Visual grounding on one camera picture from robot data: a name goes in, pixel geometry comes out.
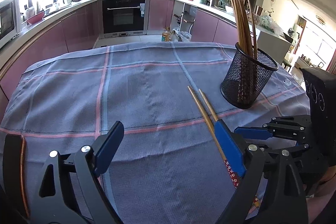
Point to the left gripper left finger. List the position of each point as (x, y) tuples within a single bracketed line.
[(54, 199)]

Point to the black built-in oven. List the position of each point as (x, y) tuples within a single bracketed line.
[(123, 18)]

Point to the yellow cooking oil bottle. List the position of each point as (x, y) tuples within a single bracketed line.
[(166, 35)]

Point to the pink sleeve right forearm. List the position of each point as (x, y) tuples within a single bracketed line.
[(321, 209)]

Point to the pink bowl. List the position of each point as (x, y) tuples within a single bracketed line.
[(36, 18)]

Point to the dark oil bottle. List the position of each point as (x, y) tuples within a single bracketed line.
[(174, 37)]

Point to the purple plaid tablecloth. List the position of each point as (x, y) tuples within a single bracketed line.
[(167, 168)]

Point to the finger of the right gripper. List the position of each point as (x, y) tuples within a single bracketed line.
[(297, 153), (289, 128)]

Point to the bamboo chopstick red handle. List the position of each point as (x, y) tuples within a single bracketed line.
[(246, 68), (249, 52), (208, 105), (210, 126), (254, 45), (246, 72), (245, 45), (240, 23)]

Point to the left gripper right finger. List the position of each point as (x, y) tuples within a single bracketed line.
[(284, 199)]

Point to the white microwave oven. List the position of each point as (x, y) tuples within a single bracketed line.
[(10, 21)]

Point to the black mesh utensil holder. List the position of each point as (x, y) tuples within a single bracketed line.
[(230, 86)]

